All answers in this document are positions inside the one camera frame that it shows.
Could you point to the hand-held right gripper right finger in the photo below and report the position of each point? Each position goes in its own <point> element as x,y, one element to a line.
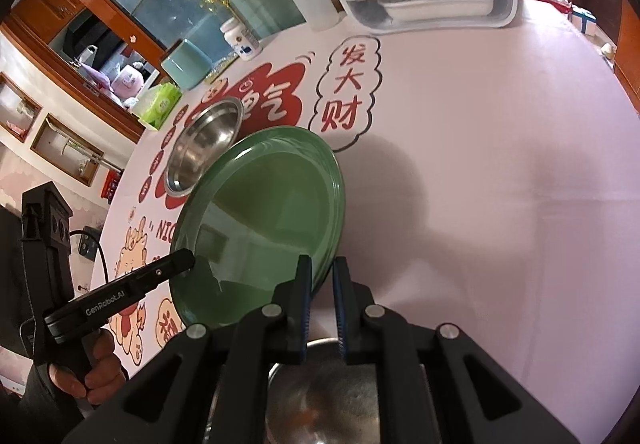
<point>341,304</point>

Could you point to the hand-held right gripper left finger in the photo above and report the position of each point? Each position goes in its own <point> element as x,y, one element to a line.
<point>302,304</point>

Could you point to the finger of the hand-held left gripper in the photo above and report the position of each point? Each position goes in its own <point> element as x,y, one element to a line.
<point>167,269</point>

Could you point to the large deep steel bowl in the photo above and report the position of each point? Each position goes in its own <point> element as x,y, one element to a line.
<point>320,399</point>

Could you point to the green plate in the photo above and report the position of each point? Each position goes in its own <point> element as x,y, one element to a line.
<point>260,204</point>

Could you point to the wide steel bowl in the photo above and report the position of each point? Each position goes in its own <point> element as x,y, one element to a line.
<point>200,148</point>

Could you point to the person's left forearm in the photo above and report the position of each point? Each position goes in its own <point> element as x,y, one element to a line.
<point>40,409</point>

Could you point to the person's left hand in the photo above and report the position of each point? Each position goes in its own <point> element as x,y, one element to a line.
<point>97,374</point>

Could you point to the red box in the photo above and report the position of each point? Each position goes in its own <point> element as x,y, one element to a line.
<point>110,184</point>

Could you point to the green tissue box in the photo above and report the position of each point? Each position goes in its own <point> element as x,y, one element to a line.
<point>160,106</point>

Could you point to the pink rice cooker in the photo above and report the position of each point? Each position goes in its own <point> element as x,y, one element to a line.
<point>127,81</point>

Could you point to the green canister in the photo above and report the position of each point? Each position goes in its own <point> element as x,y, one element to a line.
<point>187,66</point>

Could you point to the pill blister pack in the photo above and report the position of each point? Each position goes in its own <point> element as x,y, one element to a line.
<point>221,69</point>

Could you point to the white pill bottle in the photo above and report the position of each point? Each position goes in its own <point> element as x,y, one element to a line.
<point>240,41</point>

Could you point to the white tray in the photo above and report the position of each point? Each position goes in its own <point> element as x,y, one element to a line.
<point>435,6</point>

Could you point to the blue and white box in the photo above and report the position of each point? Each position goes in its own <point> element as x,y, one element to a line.
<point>582,18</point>

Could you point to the wooden wall niche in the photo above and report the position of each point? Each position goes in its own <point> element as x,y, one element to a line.
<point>20,111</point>
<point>70,148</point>

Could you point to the wooden kitchen wall cabinet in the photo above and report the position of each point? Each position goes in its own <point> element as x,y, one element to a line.
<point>50,3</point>

